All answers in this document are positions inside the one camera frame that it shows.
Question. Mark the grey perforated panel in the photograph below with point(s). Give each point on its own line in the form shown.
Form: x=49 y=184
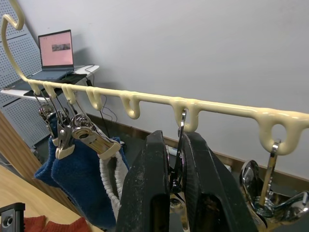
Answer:
x=14 y=58

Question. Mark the black camera device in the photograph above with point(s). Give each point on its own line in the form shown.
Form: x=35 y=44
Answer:
x=12 y=216

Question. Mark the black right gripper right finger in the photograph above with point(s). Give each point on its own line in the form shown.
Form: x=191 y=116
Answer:
x=212 y=183

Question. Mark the white desk top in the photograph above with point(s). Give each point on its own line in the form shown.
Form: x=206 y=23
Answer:
x=14 y=92

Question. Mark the wooden side panel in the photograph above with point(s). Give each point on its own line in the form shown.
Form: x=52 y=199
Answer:
x=17 y=149

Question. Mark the blue sock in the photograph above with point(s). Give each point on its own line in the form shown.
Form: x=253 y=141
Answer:
x=82 y=183
x=46 y=166

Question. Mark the cream coated clip hanger bar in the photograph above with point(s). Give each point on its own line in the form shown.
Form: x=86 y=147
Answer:
x=154 y=97

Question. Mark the chrome clip with cream tips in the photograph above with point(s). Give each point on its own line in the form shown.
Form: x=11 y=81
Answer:
x=45 y=112
x=96 y=140
x=63 y=135
x=270 y=193
x=179 y=154

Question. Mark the red sock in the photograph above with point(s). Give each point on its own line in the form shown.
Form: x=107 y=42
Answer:
x=35 y=223
x=70 y=226

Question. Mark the grey laptop with pink screen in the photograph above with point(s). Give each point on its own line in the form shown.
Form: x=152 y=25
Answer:
x=56 y=52

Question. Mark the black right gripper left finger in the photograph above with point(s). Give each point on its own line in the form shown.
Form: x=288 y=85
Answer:
x=142 y=183

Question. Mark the white ribbed sock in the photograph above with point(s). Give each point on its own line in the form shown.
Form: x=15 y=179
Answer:
x=111 y=191

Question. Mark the black desk mat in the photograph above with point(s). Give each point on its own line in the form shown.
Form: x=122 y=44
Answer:
x=72 y=78

